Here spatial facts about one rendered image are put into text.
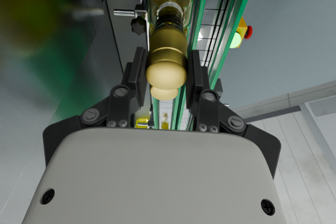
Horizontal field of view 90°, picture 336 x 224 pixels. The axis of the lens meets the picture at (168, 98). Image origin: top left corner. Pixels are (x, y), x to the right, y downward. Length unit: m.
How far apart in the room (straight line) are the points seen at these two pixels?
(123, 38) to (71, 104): 0.26
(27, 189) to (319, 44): 1.11
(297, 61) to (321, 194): 1.85
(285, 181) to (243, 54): 2.01
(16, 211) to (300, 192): 2.60
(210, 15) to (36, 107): 0.39
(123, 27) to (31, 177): 0.37
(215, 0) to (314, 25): 0.63
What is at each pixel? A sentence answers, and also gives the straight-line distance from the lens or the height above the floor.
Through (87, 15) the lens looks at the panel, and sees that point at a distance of 0.30.
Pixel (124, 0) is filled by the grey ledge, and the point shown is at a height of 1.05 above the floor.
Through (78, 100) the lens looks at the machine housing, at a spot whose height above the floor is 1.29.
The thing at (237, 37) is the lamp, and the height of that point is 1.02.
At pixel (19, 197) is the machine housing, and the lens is 0.26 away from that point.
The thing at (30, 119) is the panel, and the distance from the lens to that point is 0.20.
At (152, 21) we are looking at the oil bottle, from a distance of 0.23.
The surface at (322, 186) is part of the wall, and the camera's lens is 2.69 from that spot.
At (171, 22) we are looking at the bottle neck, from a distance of 0.17.
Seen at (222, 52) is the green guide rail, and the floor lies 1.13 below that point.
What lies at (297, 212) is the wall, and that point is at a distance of 2.65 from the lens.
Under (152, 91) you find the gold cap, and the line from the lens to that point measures 0.20.
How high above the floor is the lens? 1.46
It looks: 38 degrees down
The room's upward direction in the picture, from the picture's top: 177 degrees counter-clockwise
